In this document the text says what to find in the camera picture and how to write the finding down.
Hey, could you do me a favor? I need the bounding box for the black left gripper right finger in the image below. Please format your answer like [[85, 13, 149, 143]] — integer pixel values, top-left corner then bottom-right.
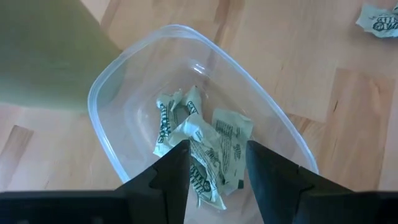
[[246, 140, 398, 224]]

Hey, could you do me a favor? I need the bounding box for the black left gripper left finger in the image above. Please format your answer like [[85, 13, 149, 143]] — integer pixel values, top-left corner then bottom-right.
[[0, 139, 191, 224]]

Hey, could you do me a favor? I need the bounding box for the large clear plastic container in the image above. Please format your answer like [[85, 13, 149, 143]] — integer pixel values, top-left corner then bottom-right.
[[87, 24, 320, 224]]

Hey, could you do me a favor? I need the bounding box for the pale green mug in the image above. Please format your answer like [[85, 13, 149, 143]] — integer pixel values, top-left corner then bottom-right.
[[0, 0, 123, 113]]

